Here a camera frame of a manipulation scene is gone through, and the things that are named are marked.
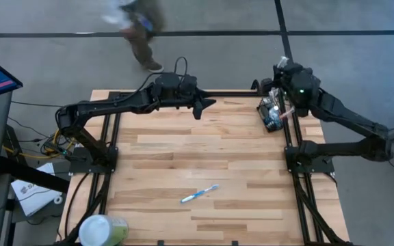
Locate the person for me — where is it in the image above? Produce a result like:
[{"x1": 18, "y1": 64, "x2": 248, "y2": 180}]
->
[{"x1": 101, "y1": 0, "x2": 166, "y2": 73}]

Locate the yellow cable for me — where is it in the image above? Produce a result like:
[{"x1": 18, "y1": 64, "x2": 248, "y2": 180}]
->
[{"x1": 2, "y1": 129, "x2": 73, "y2": 161}]

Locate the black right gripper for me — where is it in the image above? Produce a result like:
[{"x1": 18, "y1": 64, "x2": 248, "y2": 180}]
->
[{"x1": 273, "y1": 62, "x2": 321, "y2": 110}]

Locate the black cart leg beam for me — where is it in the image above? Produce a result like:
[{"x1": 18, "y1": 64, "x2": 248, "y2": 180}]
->
[{"x1": 0, "y1": 155, "x2": 70, "y2": 194}]

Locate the black power cable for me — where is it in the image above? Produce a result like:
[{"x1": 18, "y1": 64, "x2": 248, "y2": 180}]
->
[{"x1": 63, "y1": 172, "x2": 92, "y2": 240}]

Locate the orange white toothbrush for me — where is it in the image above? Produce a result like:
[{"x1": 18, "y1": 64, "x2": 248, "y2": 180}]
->
[{"x1": 278, "y1": 106, "x2": 296, "y2": 120}]

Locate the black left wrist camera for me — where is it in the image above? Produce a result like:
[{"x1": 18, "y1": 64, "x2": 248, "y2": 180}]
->
[{"x1": 181, "y1": 74, "x2": 198, "y2": 95}]

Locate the white green wipes canister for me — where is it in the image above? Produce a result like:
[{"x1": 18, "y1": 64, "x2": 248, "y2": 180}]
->
[{"x1": 77, "y1": 214, "x2": 129, "y2": 246}]

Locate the black aluminium table frame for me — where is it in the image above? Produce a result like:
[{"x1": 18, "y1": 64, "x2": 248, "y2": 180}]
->
[{"x1": 60, "y1": 89, "x2": 352, "y2": 246}]

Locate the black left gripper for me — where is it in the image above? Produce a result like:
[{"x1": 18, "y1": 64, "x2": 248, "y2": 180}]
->
[{"x1": 151, "y1": 72, "x2": 218, "y2": 120}]

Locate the thin black floor cable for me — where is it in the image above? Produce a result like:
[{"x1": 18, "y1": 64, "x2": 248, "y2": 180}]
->
[{"x1": 10, "y1": 100, "x2": 64, "y2": 109}]

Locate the white paper box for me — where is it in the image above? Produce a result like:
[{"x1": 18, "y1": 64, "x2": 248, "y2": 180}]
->
[{"x1": 10, "y1": 162, "x2": 64, "y2": 217}]

